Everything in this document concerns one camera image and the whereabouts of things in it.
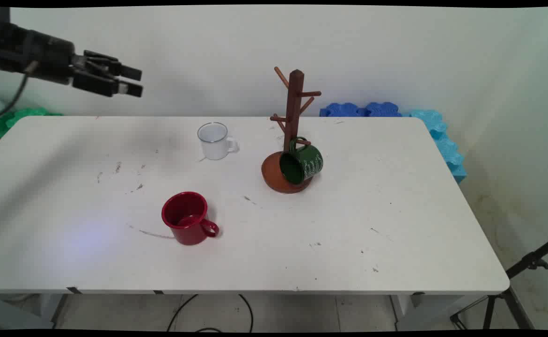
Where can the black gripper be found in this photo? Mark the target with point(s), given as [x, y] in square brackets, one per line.
[40, 54]

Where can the green enamel mug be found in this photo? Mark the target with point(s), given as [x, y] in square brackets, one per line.
[304, 163]

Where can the green foam mat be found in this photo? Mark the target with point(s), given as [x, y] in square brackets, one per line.
[16, 117]

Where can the white enamel mug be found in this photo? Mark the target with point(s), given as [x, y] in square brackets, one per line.
[214, 142]

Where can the red enamel mug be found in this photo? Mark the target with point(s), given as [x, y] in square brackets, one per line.
[187, 220]

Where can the brown wooden mug tree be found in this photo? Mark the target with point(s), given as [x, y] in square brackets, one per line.
[292, 135]

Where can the dark blue foam mat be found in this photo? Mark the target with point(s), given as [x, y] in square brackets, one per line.
[358, 109]

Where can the light blue foam mat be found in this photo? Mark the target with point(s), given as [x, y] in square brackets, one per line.
[444, 142]

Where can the white table leg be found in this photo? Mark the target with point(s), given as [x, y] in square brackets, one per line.
[416, 311]

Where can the black tripod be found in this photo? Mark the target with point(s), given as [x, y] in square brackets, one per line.
[512, 290]

